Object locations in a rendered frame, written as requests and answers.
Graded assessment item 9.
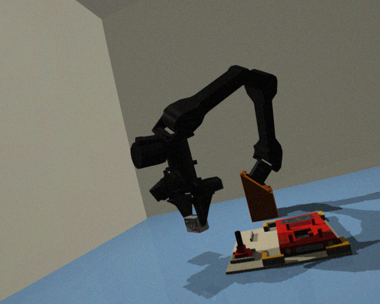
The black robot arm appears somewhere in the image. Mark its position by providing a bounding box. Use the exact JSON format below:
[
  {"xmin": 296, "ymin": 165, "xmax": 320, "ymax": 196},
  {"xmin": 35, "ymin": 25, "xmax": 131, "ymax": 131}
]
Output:
[{"xmin": 130, "ymin": 65, "xmax": 283, "ymax": 202}]

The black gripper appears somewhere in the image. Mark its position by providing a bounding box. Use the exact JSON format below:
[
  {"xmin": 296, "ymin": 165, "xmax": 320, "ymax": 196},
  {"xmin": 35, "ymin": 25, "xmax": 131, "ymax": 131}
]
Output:
[{"xmin": 165, "ymin": 157, "xmax": 224, "ymax": 226}]

